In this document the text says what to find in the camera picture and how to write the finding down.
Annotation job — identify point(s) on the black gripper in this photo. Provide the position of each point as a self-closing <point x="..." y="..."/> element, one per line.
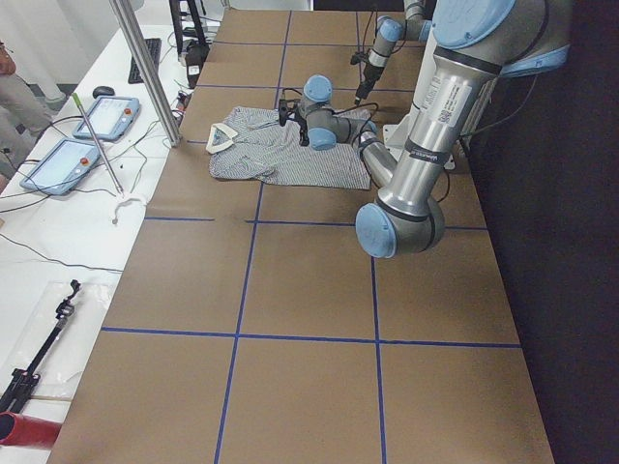
<point x="368" y="75"/>
<point x="303" y="131"/>

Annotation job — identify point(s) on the navy white striped polo shirt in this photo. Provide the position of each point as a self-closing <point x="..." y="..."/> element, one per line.
<point x="266" y="151"/>

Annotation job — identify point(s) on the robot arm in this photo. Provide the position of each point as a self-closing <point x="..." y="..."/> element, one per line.
<point x="414" y="28"/>
<point x="469" y="43"/>

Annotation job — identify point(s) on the person in beige clothes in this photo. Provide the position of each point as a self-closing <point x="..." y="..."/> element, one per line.
<point x="23" y="120"/>

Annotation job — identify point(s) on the black power adapter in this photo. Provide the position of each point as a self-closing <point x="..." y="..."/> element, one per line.
<point x="194" y="55"/>

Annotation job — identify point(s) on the upper blue teach pendant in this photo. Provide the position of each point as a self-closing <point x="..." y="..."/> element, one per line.
<point x="112" y="116"/>

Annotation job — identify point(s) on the blue teach pendant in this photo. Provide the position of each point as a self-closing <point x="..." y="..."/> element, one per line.
<point x="112" y="116"/>
<point x="62" y="168"/>

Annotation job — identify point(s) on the metal rod with hook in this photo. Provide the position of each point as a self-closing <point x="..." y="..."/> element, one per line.
<point x="121" y="197"/>

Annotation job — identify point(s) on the black computer mouse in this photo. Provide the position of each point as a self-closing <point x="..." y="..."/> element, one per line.
<point x="103" y="91"/>

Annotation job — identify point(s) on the lower blue teach pendant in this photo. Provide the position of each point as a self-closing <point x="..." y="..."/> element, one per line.
<point x="62" y="168"/>

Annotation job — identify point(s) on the red cylinder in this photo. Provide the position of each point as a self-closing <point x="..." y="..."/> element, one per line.
<point x="29" y="432"/>

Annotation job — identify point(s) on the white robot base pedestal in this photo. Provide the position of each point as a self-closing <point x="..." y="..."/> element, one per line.
<point x="433" y="123"/>

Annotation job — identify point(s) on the aluminium frame post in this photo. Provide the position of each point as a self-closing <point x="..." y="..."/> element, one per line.
<point x="136" y="43"/>

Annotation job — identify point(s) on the black camera tripod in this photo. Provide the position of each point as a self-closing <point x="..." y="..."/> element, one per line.
<point x="24" y="380"/>

